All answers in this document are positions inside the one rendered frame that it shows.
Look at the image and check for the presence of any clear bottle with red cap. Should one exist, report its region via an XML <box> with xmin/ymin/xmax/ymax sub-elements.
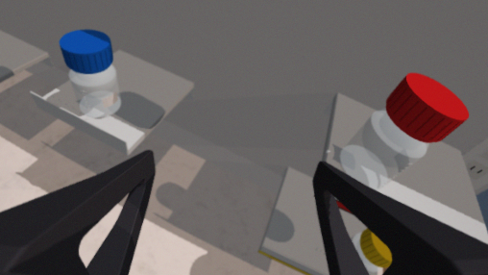
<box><xmin>339</xmin><ymin>73</ymin><xmax>469</xmax><ymax>190</ymax></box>

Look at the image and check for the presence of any grey wall panel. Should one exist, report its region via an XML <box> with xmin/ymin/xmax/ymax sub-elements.
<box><xmin>0</xmin><ymin>0</ymin><xmax>488</xmax><ymax>195</ymax></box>

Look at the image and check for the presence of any blue-capped clear bottle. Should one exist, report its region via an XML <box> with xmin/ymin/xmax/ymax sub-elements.
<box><xmin>60</xmin><ymin>30</ymin><xmax>121</xmax><ymax>118</ymax></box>

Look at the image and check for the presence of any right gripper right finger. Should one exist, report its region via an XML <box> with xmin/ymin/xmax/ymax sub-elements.
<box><xmin>313</xmin><ymin>162</ymin><xmax>488</xmax><ymax>275</ymax></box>

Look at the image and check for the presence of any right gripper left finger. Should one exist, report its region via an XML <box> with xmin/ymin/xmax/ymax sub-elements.
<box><xmin>0</xmin><ymin>150</ymin><xmax>156</xmax><ymax>275</ymax></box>

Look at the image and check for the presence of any clear bottle with yellow cap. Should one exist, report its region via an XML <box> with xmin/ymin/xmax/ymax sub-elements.
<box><xmin>351</xmin><ymin>228</ymin><xmax>392</xmax><ymax>274</ymax></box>

